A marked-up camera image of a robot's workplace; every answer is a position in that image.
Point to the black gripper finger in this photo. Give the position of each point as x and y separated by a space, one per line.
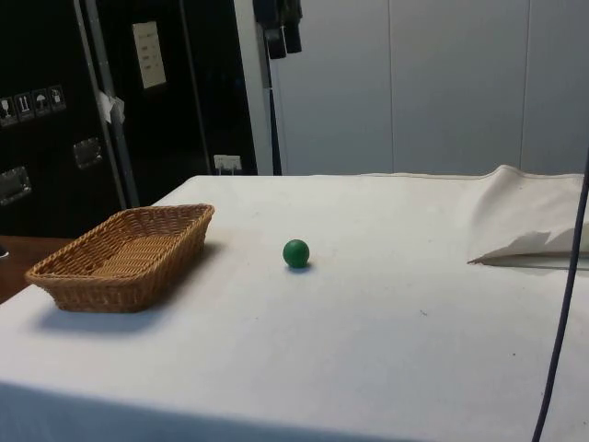
277 43
293 39

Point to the green ball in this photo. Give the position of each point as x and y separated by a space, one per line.
296 253

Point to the brown wicker basket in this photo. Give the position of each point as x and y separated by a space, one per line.
124 258

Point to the pale lockers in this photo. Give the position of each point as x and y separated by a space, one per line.
451 83

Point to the black cabinet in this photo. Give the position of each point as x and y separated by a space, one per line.
50 55

